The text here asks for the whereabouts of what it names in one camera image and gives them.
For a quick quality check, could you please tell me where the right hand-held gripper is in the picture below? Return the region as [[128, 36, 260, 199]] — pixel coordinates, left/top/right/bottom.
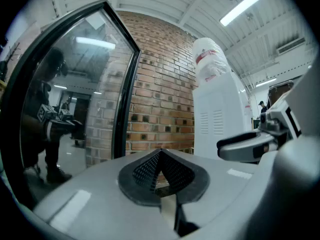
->
[[216, 60, 320, 163]]

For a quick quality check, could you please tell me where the white water dispenser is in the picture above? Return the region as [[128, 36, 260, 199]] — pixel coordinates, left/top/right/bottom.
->
[[192, 71, 253, 160]]

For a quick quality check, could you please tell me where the brown chair with metal frame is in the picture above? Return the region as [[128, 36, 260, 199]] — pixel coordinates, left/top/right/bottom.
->
[[268, 80, 295, 107]]

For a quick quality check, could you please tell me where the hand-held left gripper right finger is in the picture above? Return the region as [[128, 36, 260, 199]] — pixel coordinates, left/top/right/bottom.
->
[[159, 148, 260, 238]]

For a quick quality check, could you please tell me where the ceiling air conditioner vent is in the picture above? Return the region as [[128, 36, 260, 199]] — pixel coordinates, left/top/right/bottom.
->
[[276, 37, 307, 55]]

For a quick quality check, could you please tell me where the ceiling tube light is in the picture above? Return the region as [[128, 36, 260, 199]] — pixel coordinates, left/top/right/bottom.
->
[[219, 0, 263, 27], [254, 77, 278, 88]]

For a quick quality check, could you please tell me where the plastic-wrapped water bottle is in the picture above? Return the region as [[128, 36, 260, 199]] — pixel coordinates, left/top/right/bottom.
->
[[191, 37, 232, 85]]

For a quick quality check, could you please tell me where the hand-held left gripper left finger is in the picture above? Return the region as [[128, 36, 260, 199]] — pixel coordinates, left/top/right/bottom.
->
[[33, 148, 180, 240]]

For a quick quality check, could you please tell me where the black framed glass door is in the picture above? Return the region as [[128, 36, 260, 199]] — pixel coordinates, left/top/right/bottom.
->
[[0, 0, 143, 211]]

